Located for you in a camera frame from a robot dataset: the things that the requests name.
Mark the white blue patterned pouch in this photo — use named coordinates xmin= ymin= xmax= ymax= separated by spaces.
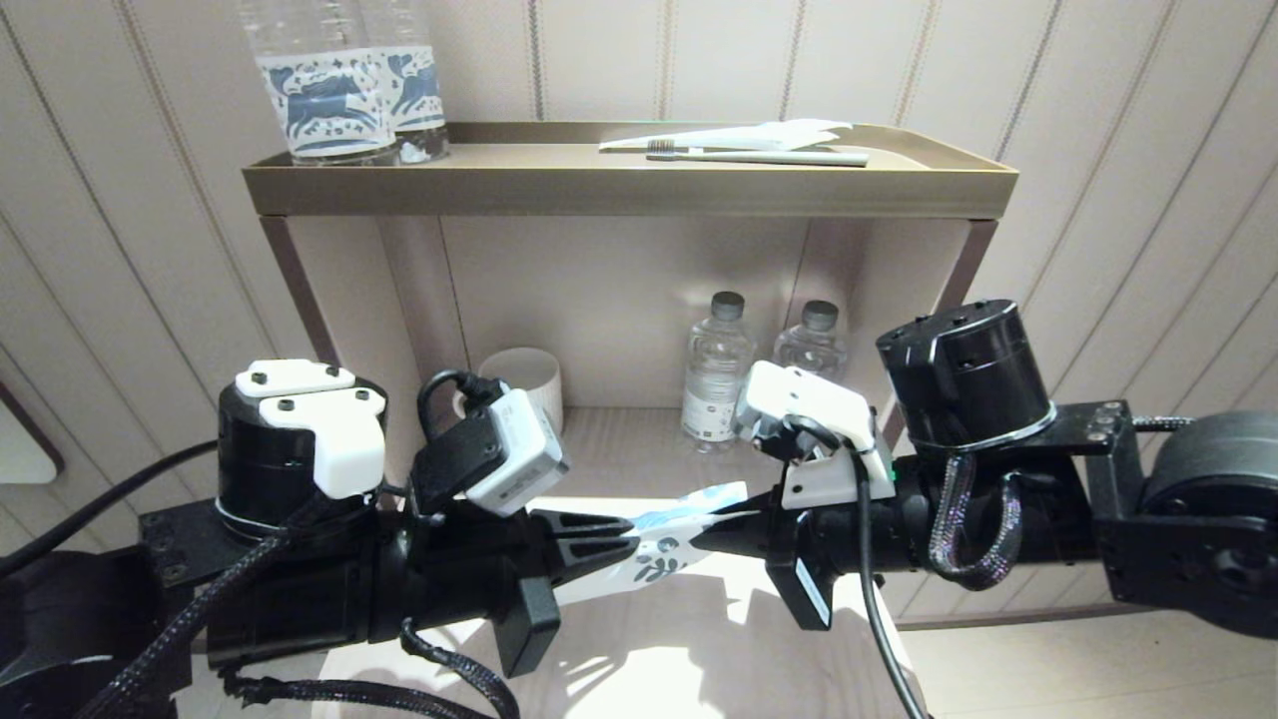
xmin=554 ymin=480 xmax=750 ymax=607

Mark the small clear water bottle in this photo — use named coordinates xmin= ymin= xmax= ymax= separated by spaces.
xmin=772 ymin=300 xmax=850 ymax=382
xmin=682 ymin=292 xmax=757 ymax=453

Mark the white ribbed mug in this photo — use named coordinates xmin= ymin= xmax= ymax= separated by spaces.
xmin=454 ymin=347 xmax=565 ymax=435

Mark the beige wooden shelf cabinet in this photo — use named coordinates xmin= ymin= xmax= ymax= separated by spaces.
xmin=260 ymin=215 xmax=999 ymax=719

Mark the grey-green toothbrush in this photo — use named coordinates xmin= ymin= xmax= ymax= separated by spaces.
xmin=646 ymin=140 xmax=870 ymax=168

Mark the white paper wrapper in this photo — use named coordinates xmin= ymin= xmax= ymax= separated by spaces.
xmin=599 ymin=119 xmax=853 ymax=153

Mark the large blue-label water bottle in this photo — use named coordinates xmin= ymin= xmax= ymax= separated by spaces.
xmin=237 ymin=0 xmax=400 ymax=167
xmin=361 ymin=0 xmax=450 ymax=163

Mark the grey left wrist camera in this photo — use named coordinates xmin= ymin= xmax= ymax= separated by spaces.
xmin=464 ymin=387 xmax=570 ymax=517

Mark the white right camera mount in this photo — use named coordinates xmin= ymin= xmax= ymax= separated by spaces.
xmin=781 ymin=429 xmax=897 ymax=512

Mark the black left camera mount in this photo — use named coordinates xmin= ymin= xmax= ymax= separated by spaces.
xmin=409 ymin=409 xmax=505 ymax=517

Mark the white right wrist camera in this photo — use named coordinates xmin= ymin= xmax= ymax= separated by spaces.
xmin=734 ymin=359 xmax=880 ymax=465

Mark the black left camera cable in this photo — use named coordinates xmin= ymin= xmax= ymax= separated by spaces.
xmin=416 ymin=369 xmax=510 ymax=445

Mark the black braided cable sleeve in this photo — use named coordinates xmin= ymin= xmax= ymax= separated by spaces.
xmin=70 ymin=489 xmax=520 ymax=719

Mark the black smooth arm cable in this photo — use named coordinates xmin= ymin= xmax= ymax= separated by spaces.
xmin=0 ymin=439 xmax=221 ymax=580

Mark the white brown-edged wall panel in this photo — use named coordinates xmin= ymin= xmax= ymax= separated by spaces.
xmin=0 ymin=384 xmax=66 ymax=487

